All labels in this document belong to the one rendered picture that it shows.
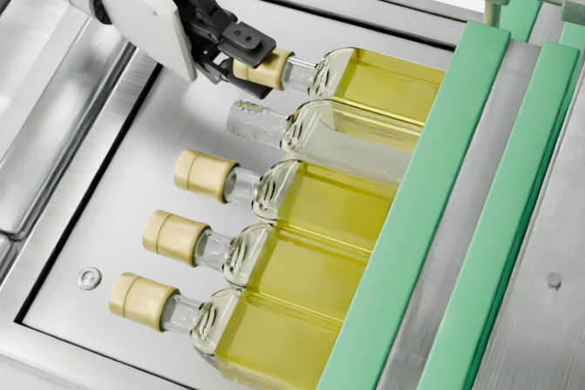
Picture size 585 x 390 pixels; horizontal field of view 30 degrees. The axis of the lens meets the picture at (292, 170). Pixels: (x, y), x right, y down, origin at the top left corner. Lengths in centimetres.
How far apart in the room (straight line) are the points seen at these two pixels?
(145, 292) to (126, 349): 15
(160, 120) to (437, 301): 47
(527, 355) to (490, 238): 9
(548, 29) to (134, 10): 35
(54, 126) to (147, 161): 11
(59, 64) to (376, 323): 58
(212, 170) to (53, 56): 36
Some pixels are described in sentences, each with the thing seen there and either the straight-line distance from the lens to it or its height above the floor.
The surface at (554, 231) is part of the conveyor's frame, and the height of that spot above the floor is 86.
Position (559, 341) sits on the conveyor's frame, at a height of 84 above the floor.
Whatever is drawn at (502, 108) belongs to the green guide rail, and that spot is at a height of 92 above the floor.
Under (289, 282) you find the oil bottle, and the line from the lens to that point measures 80.
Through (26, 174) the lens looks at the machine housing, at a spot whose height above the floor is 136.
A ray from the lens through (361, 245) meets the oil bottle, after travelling 81.
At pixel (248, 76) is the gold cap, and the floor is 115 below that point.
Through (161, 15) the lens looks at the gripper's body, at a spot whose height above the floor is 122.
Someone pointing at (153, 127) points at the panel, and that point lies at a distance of 107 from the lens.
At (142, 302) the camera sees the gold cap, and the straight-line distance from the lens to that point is 82.
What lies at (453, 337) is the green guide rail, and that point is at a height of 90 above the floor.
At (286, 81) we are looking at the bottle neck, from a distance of 91.
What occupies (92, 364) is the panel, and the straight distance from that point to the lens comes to 96.
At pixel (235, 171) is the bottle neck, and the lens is 86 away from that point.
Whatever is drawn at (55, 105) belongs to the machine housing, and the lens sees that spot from 111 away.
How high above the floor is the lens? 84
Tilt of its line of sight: 16 degrees up
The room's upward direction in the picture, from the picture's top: 73 degrees counter-clockwise
